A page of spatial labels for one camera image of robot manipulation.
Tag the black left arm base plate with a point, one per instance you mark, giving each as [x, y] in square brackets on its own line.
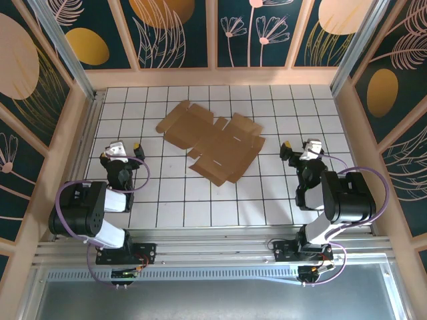
[146, 251]

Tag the long aluminium base rail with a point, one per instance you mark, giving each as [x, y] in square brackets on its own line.
[213, 248]

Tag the perforated metal strip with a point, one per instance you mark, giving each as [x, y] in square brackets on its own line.
[200, 275]

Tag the brown cardboard paper box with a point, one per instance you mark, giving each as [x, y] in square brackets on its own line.
[213, 146]

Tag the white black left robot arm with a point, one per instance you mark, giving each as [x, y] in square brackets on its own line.
[80, 210]

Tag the small circuit board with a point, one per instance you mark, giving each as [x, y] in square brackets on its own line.
[313, 270]
[124, 274]

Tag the grey metal panel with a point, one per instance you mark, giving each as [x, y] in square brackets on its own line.
[213, 301]

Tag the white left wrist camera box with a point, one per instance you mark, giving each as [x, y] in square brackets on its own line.
[116, 150]

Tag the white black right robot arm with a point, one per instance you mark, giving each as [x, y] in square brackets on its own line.
[350, 196]

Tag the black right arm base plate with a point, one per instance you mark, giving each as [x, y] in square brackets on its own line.
[283, 250]

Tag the aluminium corner post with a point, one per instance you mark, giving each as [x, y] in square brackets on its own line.
[353, 50]
[66, 50]

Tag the aluminium side rail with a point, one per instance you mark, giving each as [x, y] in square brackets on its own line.
[87, 146]
[353, 160]

